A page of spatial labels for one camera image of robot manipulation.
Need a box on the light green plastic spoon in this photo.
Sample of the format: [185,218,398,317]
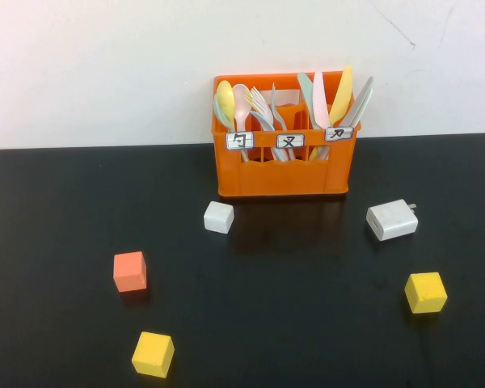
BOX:
[213,93,250,162]

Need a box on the grey plastic knife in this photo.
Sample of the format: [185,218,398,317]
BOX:
[339,75,376,129]

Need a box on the yellow foam cube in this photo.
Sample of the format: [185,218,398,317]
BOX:
[403,272,449,314]
[131,331,175,380]

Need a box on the orange plastic cutlery crate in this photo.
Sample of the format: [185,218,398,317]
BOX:
[212,70,363,200]

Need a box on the white foam cube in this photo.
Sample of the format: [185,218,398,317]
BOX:
[203,200,235,234]

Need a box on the paper label spoon character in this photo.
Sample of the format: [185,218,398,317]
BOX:
[225,131,255,151]

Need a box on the paper label fork character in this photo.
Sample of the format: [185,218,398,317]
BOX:
[275,133,306,150]

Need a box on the light blue plastic fork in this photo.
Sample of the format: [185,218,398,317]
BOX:
[248,112,286,162]

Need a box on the grey plastic fork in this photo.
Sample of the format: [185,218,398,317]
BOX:
[268,82,296,162]

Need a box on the white plastic fork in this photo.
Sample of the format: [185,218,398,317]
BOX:
[250,86,276,131]

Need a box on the pink plastic spoon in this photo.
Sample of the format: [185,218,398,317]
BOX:
[231,83,253,162]

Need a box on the yellow plastic fork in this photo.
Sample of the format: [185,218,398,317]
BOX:
[244,89,264,119]

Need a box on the yellow plastic spoon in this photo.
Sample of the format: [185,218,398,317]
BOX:
[217,79,238,122]

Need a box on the paper label knife character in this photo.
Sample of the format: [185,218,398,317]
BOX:
[323,126,355,142]

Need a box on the pale pink plastic knife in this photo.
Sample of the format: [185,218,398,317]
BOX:
[309,70,331,127]

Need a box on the light green plastic knife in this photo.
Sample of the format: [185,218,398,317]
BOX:
[297,71,320,130]

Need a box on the orange foam cube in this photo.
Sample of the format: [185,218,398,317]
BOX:
[112,251,148,293]

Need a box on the yellow plastic knife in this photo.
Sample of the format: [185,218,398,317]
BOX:
[309,65,354,161]

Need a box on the white plastic knife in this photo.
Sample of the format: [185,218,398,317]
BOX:
[318,89,375,159]

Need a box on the white USB wall charger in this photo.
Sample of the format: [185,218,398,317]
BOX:
[365,198,420,243]

